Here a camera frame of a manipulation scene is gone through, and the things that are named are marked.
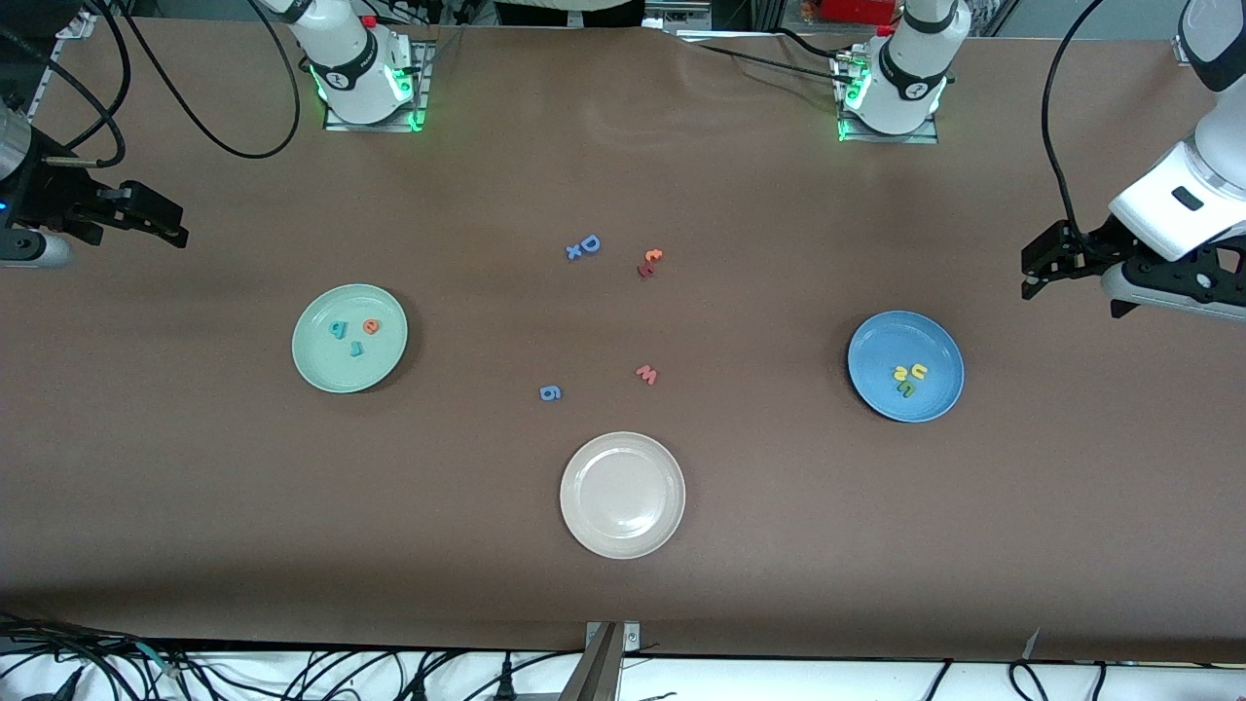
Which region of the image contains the beige plate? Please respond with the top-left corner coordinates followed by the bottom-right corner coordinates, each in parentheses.
top-left (560, 431), bottom-right (686, 560)

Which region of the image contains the black cable on tabletop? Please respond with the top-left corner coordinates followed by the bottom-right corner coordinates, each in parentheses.
top-left (681, 27), bottom-right (858, 79)

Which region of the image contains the person in light clothing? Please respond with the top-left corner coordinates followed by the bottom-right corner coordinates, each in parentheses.
top-left (495, 0), bottom-right (645, 13)

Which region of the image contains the aluminium frame rail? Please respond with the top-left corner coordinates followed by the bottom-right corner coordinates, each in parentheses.
top-left (29, 10), bottom-right (98, 103)

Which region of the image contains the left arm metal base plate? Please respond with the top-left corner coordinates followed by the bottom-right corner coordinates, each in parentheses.
top-left (832, 49), bottom-right (940, 145)

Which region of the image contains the aluminium profile leg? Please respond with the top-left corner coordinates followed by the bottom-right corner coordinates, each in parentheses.
top-left (560, 623), bottom-right (624, 701)

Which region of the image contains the blue plate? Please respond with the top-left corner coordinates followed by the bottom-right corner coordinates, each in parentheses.
top-left (847, 311), bottom-right (966, 424)

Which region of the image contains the teal floor cable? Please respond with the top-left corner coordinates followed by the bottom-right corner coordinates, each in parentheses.
top-left (131, 638), bottom-right (186, 678)

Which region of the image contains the light green plate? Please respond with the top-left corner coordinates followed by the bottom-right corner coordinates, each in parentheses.
top-left (291, 283), bottom-right (409, 394)

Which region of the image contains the small metal bracket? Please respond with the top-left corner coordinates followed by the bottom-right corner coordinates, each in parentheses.
top-left (584, 621), bottom-right (641, 653)

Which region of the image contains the red box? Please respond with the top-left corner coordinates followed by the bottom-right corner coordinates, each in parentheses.
top-left (823, 0), bottom-right (897, 25)

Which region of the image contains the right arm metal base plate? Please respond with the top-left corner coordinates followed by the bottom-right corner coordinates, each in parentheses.
top-left (324, 39), bottom-right (430, 132)

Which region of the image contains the grey metal equipment box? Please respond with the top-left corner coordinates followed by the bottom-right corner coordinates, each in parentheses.
top-left (642, 0), bottom-right (716, 30)

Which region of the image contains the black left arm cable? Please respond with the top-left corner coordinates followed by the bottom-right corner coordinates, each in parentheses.
top-left (1042, 0), bottom-right (1111, 240)

